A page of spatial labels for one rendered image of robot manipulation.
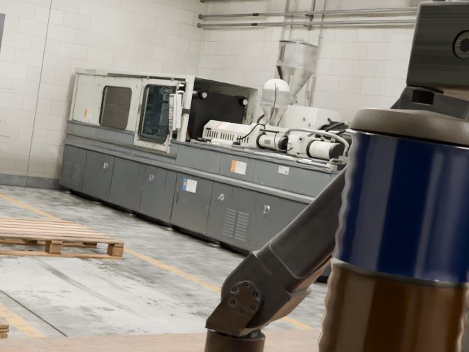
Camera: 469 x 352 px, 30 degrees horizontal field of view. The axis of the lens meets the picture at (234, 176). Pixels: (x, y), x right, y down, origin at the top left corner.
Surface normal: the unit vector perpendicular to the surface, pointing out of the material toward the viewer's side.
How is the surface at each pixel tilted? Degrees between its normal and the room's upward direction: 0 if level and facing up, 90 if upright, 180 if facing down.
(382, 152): 76
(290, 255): 82
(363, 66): 90
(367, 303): 104
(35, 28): 90
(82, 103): 90
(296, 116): 90
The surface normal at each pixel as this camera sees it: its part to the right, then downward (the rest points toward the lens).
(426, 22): -0.78, -0.09
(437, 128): 0.00, -0.27
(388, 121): -0.54, -0.36
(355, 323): -0.66, 0.18
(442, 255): 0.35, -0.15
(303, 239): -0.36, -0.14
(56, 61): 0.56, 0.13
